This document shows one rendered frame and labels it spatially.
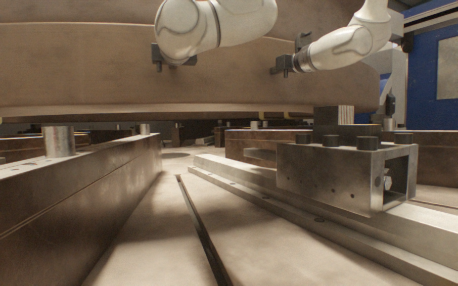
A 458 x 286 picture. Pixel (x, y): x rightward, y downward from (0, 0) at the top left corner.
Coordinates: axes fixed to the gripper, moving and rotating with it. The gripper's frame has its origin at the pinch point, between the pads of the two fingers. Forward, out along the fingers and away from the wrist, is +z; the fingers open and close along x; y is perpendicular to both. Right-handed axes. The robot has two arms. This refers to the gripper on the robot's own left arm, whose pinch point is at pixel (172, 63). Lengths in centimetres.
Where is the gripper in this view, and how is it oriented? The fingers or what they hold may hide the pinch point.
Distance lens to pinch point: 85.1
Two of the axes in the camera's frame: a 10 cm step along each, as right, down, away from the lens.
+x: 9.6, -0.5, 2.8
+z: -2.8, -0.8, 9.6
